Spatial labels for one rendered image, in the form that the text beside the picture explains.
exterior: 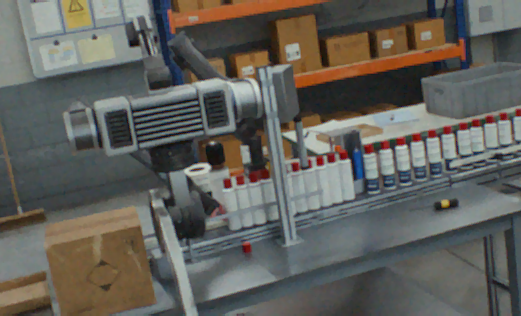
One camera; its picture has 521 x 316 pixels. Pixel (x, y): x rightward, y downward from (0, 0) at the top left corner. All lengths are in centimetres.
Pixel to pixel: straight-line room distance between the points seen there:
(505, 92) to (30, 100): 432
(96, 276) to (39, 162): 499
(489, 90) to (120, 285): 295
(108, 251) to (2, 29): 501
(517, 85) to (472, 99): 32
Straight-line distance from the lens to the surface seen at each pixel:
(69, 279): 246
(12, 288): 301
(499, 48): 862
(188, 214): 230
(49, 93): 730
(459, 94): 467
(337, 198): 307
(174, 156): 226
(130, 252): 244
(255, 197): 293
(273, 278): 257
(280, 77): 273
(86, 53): 715
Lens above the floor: 181
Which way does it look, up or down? 13 degrees down
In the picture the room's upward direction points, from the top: 9 degrees counter-clockwise
